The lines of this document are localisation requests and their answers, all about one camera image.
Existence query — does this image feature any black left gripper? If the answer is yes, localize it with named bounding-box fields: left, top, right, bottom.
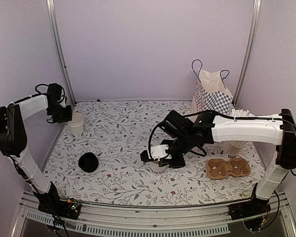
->
left=47, top=103, right=73, bottom=123

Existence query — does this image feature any stack of white paper cups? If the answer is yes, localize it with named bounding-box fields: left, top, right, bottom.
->
left=68, top=113, right=84, bottom=138

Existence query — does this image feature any white paper coffee cup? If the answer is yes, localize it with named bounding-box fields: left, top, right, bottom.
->
left=150, top=161, right=170, bottom=174

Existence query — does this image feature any stack of black cup lids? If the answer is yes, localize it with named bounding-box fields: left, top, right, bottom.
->
left=78, top=152, right=99, bottom=173

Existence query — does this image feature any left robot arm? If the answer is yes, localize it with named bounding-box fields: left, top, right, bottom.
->
left=0, top=83, right=73, bottom=214

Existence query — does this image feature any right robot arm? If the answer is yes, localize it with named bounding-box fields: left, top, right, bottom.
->
left=148, top=109, right=296, bottom=215

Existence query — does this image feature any checkered paper takeout bag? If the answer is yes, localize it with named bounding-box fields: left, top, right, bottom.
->
left=191, top=59, right=233, bottom=114

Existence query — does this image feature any brown cardboard cup carrier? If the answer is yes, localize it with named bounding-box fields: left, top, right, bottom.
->
left=206, top=158, right=251, bottom=180

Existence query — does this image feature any white cup holding straws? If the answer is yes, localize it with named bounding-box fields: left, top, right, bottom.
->
left=225, top=141, right=246, bottom=158

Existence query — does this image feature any floral patterned table mat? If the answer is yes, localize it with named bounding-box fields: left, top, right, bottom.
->
left=43, top=101, right=265, bottom=206

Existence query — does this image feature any bundle of white wrapped straws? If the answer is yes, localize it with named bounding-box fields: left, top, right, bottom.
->
left=230, top=109, right=255, bottom=117

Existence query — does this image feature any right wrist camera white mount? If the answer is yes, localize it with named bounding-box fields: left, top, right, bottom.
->
left=140, top=144, right=172, bottom=162

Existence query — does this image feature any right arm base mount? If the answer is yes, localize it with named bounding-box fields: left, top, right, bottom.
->
left=228, top=198, right=271, bottom=220

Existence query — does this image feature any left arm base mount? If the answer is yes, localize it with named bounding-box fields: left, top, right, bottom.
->
left=38, top=198, right=81, bottom=220

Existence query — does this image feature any aluminium table edge rail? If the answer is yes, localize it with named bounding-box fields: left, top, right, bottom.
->
left=18, top=192, right=296, bottom=236

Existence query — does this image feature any left aluminium frame post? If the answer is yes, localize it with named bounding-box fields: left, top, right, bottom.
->
left=46, top=0, right=76, bottom=105

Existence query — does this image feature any aluminium frame post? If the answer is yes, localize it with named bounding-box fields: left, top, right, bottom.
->
left=233, top=0, right=261, bottom=106
left=46, top=0, right=76, bottom=105

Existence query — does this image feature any grey slotted cable duct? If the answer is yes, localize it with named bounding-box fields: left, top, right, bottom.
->
left=24, top=211, right=231, bottom=235

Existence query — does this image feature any right aluminium frame post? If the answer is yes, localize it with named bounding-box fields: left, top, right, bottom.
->
left=233, top=0, right=261, bottom=106

